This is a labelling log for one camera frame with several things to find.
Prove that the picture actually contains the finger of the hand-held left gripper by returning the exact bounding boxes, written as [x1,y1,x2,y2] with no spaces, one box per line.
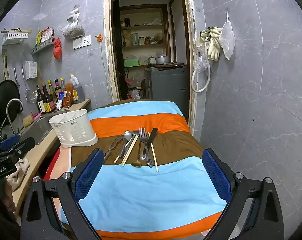
[6,137,36,155]
[0,134,20,150]

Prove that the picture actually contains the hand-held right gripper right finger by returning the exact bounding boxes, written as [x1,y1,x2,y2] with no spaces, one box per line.
[202,148,285,240]

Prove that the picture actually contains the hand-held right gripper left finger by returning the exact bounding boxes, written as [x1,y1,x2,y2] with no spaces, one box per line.
[21,148,105,240]

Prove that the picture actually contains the dark metal tongs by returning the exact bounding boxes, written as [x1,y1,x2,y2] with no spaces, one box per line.
[103,134,124,164]

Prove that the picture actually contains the white plastic utensil holder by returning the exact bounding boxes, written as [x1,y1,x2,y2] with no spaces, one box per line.
[49,109,99,148]

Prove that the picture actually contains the gold spoon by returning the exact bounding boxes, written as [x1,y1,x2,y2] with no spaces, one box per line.
[132,140,143,168]

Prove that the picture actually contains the clear handled metal spoon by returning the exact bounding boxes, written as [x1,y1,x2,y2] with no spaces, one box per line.
[118,130,133,158]

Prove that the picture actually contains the metal fork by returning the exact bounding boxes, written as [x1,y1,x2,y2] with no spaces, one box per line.
[139,127,154,168]

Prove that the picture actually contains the black handled knife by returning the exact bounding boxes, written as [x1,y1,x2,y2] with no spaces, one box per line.
[145,127,158,153]

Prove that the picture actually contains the person's left hand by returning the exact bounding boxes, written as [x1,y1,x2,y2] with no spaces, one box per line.
[0,180,17,213]

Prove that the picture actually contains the beige rag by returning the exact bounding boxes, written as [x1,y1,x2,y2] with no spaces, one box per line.
[6,157,31,192]

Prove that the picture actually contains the stainless steel sink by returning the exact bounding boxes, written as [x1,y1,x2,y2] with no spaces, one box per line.
[17,109,70,145]

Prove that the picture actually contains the metal faucet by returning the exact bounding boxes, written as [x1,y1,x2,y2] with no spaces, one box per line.
[6,98,25,135]

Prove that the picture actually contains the black wok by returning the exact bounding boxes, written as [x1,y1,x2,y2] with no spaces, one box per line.
[0,79,23,127]

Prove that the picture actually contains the dark pump bottle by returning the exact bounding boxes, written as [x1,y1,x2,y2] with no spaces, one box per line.
[36,85,45,114]

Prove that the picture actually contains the metal mesh strainer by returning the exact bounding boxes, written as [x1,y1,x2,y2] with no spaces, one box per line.
[22,64,37,103]

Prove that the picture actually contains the striped blanket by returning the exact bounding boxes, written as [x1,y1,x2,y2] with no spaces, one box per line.
[42,99,229,240]

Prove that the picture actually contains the blue white packet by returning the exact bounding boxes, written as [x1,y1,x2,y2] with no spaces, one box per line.
[56,92,65,110]

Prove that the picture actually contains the orange seasoning packet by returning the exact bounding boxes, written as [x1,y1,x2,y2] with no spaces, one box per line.
[62,82,74,109]

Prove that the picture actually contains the clear plastic bottle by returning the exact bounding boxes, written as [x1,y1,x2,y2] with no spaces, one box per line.
[127,89,141,100]

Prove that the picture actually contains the red plastic bag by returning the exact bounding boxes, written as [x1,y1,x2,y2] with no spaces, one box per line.
[53,38,62,60]

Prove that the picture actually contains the white basket rack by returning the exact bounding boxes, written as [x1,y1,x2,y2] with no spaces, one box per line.
[1,29,32,46]

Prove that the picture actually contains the grey cabinet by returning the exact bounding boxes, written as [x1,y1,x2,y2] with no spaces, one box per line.
[144,65,188,100]

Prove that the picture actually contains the red snack packet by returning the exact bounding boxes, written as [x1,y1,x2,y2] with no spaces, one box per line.
[41,27,54,43]

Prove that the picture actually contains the clear hanging plastic bag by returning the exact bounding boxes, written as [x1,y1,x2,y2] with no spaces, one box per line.
[194,47,209,73]

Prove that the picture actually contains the large clear plastic bag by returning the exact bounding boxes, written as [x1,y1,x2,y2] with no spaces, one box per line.
[61,20,84,39]

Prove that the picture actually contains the cream rubber gloves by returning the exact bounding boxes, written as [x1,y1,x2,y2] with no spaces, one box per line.
[200,26,223,61]

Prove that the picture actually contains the white mesh bag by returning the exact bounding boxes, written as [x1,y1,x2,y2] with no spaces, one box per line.
[219,11,235,60]

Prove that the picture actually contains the wooden shelf unit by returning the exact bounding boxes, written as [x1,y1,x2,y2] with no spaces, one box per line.
[118,4,171,80]

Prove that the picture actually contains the small clear plastic bag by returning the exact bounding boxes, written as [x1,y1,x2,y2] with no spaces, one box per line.
[66,5,81,23]

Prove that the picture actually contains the white wall box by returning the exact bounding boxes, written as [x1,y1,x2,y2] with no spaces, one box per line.
[25,61,38,80]

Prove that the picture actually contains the white hose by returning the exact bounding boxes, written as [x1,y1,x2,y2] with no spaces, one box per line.
[191,39,211,93]

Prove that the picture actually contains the metal wall shelf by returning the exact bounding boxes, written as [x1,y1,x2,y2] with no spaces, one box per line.
[31,36,55,55]

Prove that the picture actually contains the white power cable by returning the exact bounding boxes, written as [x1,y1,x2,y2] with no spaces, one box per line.
[100,42,109,98]

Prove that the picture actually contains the white wall switch panel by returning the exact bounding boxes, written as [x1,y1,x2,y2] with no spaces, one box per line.
[73,35,92,50]

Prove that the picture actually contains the worn door frame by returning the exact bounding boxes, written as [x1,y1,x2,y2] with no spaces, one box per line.
[103,0,201,133]

